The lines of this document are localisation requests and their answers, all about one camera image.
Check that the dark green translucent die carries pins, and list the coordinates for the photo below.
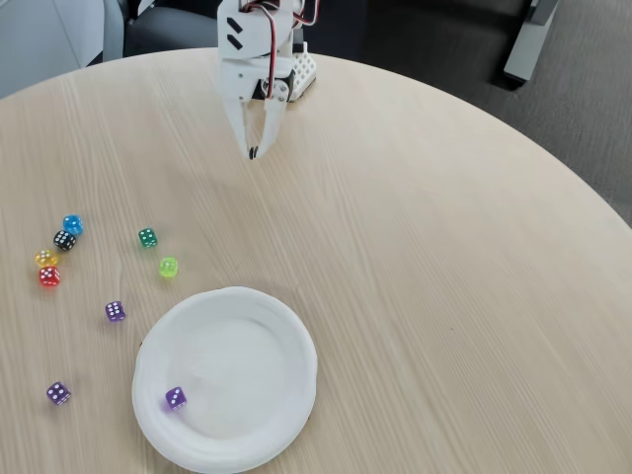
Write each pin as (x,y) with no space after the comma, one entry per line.
(147,238)

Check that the lime green translucent die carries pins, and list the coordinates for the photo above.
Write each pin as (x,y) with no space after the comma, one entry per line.
(168,266)

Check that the white paper plate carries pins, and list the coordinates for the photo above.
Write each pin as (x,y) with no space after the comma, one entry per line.
(237,365)

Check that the blue translucent die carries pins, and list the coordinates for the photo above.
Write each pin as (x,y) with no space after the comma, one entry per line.
(72,224)

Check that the grey desk leg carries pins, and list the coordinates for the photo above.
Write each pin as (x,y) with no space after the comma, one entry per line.
(523,49)

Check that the red translucent die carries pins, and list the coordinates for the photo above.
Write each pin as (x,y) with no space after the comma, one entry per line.
(49,276)

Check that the dark office chair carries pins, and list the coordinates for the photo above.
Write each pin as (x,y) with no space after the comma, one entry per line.
(163,29)

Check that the yellow translucent die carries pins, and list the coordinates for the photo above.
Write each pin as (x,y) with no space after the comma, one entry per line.
(46,257)

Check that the black die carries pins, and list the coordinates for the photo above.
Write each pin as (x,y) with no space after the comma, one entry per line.
(64,240)

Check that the purple translucent die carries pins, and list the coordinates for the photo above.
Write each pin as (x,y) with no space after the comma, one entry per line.
(115,311)
(58,393)
(176,398)

